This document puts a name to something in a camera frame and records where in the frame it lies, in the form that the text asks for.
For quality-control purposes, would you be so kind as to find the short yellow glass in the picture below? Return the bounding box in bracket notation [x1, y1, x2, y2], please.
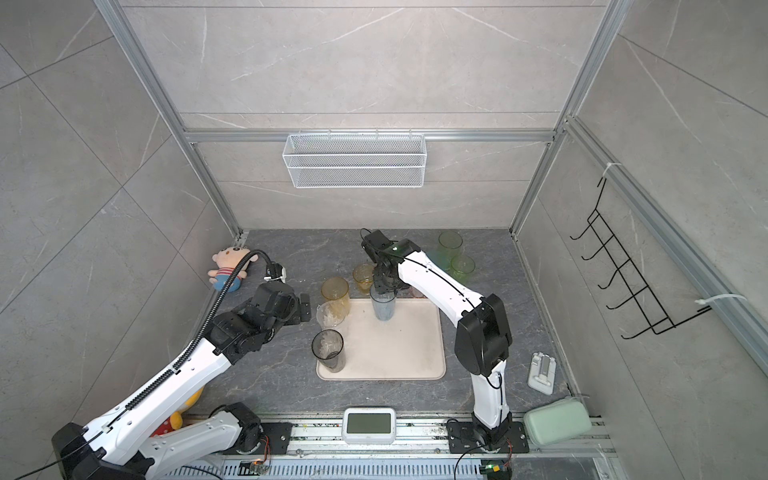
[353, 263, 375, 295]

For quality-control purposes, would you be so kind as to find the blue glass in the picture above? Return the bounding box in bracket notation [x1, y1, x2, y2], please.
[370, 284, 396, 321]

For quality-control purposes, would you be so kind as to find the tall amber yellow glass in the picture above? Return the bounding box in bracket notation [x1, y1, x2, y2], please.
[321, 277, 351, 320]

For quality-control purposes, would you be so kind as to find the tall green glass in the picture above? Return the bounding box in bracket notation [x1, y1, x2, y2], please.
[436, 230, 464, 270]

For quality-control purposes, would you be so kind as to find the clear transparent glass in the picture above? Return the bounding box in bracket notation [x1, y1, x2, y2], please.
[316, 300, 348, 329]

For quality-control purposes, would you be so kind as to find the dark grey smoked glass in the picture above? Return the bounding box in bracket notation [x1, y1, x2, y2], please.
[311, 329, 345, 373]

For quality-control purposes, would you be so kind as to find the beige plastic tray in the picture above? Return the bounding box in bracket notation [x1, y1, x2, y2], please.
[316, 298, 446, 381]

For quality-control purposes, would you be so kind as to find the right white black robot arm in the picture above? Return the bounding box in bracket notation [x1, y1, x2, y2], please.
[360, 228, 513, 450]

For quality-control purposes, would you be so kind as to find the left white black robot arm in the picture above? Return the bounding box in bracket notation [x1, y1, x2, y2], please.
[52, 280, 312, 479]

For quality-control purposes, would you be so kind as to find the pink bear plush toy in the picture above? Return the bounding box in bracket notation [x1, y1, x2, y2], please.
[208, 247, 258, 292]

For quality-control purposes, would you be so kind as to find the short green glass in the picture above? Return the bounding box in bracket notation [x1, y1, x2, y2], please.
[450, 254, 476, 285]

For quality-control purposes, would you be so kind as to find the yellow plush toy red dress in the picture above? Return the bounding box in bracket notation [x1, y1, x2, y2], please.
[151, 388, 203, 437]

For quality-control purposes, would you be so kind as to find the small circuit board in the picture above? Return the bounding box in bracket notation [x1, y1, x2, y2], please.
[238, 460, 271, 476]

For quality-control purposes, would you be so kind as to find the white digital timer display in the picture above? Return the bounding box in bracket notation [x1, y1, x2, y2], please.
[342, 407, 396, 445]

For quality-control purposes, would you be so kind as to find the small white grey holder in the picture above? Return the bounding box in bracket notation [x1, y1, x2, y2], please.
[527, 352, 557, 395]

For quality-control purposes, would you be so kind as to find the mint green box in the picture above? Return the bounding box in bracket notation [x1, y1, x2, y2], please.
[523, 397, 592, 446]

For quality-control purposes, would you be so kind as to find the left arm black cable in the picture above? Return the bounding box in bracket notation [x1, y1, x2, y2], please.
[122, 248, 274, 409]

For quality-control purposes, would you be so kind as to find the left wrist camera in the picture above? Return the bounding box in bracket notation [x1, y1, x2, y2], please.
[264, 262, 287, 283]

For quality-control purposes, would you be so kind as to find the white wire mesh basket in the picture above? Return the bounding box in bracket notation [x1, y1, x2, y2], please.
[282, 133, 428, 189]

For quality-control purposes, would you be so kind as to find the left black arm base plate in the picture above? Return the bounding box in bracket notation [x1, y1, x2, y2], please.
[235, 422, 293, 456]

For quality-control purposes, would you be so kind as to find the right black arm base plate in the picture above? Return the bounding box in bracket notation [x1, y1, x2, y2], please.
[445, 419, 530, 454]

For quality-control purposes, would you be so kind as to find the black wire hook rack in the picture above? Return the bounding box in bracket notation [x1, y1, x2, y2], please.
[569, 178, 713, 340]

